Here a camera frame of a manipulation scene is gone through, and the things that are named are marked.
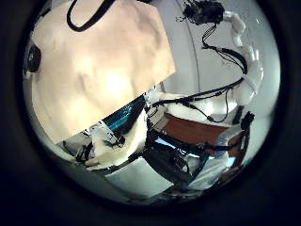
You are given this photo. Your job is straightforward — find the brown wooden table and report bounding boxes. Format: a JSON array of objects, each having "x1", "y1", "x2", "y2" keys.
[{"x1": 162, "y1": 112, "x2": 245, "y2": 158}]

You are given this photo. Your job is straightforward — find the blue crate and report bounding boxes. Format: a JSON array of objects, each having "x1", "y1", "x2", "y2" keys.
[{"x1": 103, "y1": 95, "x2": 149, "y2": 133}]

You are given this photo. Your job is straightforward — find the black cable bundle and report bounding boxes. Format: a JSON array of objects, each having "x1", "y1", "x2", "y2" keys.
[{"x1": 145, "y1": 23, "x2": 249, "y2": 124}]

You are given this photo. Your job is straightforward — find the black looped cable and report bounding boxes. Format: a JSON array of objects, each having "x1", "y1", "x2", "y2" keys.
[{"x1": 66, "y1": 0, "x2": 118, "y2": 33}]

